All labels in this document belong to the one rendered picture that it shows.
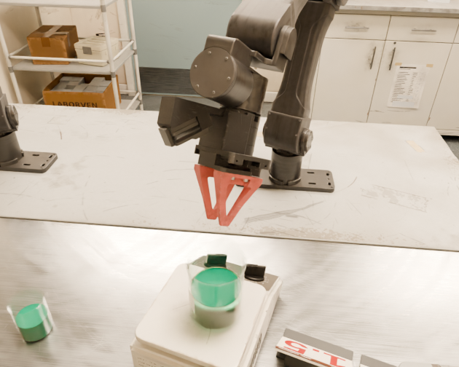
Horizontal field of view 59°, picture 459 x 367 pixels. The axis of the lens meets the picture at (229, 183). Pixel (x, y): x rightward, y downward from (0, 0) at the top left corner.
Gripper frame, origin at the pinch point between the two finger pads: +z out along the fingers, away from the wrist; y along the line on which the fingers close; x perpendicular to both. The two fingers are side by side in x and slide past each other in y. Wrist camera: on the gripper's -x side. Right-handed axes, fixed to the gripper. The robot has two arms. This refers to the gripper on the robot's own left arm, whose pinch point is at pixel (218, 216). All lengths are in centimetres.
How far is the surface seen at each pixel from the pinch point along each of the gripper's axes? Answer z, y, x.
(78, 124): -7, -63, -8
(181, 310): 9.6, 7.9, -7.3
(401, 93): -67, -132, 206
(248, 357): 12.2, 14.4, -1.7
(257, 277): 6.8, 5.2, 4.8
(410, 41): -96, -123, 191
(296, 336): 12.9, 10.4, 9.1
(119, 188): 2.8, -32.3, -4.0
